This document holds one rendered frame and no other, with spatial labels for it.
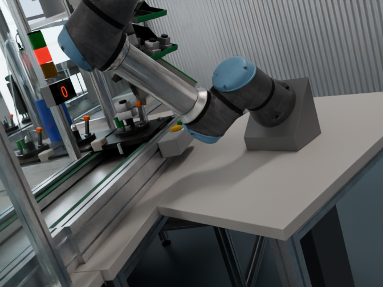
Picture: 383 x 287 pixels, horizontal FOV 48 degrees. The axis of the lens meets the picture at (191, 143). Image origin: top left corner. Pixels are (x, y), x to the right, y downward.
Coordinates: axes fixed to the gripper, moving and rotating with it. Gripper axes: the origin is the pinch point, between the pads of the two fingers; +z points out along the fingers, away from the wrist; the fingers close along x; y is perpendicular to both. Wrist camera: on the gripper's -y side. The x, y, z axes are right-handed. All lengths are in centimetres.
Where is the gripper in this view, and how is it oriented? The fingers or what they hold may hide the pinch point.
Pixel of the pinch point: (142, 102)
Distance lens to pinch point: 163.8
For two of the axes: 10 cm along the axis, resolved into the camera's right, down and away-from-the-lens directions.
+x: 3.0, -3.6, 8.8
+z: 3.0, 9.2, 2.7
